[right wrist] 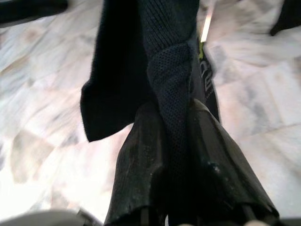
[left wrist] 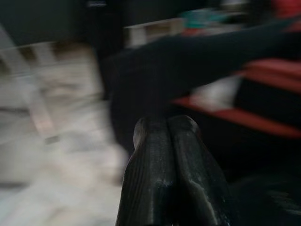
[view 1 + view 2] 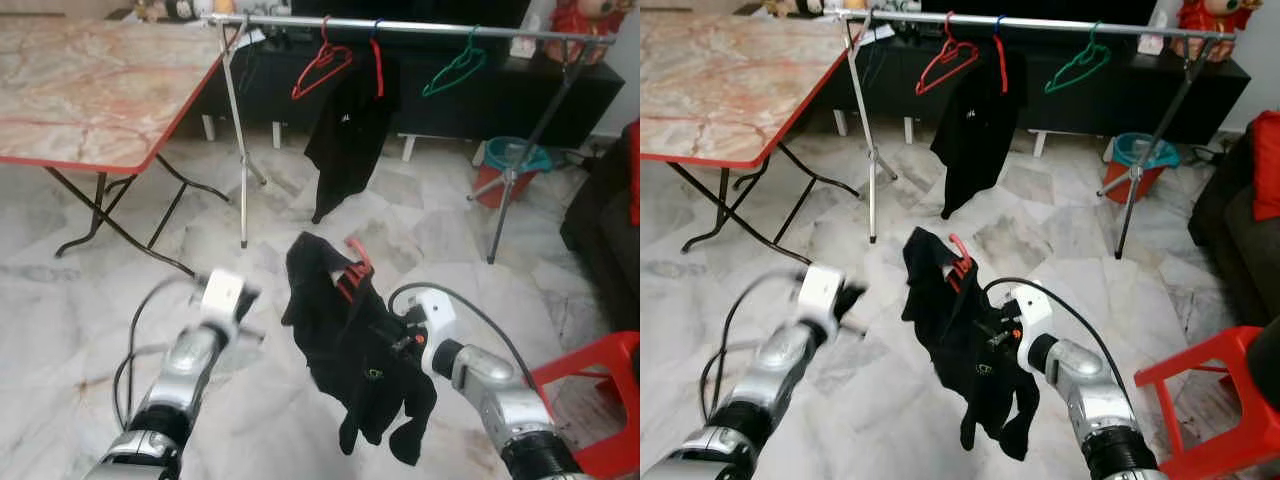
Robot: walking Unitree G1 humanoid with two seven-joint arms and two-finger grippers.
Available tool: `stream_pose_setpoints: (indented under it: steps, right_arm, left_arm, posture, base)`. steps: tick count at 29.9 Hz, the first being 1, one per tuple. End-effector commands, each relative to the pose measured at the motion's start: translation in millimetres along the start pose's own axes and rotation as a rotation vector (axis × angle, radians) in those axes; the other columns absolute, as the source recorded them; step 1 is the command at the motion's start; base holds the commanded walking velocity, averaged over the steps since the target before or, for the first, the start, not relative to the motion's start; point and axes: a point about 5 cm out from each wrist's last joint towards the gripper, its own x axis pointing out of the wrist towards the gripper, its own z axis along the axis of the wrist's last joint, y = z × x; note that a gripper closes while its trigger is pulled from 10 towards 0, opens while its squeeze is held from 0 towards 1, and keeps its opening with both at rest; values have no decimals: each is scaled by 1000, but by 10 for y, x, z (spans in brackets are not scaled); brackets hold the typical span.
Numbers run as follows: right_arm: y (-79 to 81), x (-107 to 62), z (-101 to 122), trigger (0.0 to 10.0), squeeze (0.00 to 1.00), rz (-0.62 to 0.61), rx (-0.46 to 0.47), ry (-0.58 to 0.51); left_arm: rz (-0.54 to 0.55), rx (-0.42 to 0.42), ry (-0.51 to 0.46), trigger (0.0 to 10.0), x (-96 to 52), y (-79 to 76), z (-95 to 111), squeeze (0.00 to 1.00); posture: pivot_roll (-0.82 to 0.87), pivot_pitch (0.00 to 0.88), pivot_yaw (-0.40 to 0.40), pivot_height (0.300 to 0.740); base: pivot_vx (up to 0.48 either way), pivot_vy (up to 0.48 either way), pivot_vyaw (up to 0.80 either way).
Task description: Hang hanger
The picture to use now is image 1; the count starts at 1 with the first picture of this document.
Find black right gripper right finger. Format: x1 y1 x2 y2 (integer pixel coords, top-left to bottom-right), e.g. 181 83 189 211
187 98 280 220

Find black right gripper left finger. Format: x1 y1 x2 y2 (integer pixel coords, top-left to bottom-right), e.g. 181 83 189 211
103 102 166 226

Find black sports jacket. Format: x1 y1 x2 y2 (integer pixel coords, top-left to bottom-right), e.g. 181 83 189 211
79 0 223 179

